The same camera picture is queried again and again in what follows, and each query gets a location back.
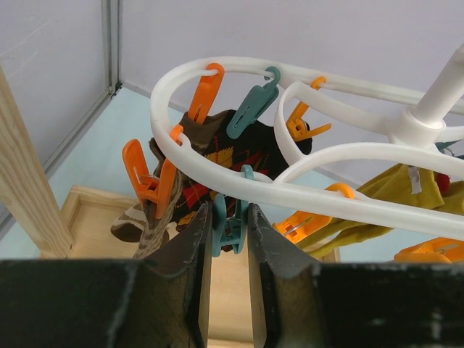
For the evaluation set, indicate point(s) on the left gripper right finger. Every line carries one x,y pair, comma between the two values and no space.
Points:
298,301

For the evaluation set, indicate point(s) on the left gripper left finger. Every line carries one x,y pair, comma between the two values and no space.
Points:
159,301

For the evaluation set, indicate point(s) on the teal clothes peg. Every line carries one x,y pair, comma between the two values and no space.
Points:
228,231

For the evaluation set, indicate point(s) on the white plastic clip hanger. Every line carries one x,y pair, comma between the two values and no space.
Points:
411,140

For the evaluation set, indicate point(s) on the orange clothes peg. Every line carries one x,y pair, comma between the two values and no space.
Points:
163,187

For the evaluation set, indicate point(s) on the wooden clothes rack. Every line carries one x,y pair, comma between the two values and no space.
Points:
24,187

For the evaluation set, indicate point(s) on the mustard yellow sock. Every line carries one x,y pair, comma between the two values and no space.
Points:
401,184

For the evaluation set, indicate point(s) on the black argyle sock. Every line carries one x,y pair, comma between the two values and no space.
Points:
256,147

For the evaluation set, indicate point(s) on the yellow-orange peg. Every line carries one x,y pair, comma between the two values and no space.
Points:
299,129

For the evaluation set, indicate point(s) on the teal peg far side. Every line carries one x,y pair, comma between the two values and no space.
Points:
255,103

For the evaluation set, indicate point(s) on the orange peg on loop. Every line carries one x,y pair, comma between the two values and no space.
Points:
205,93

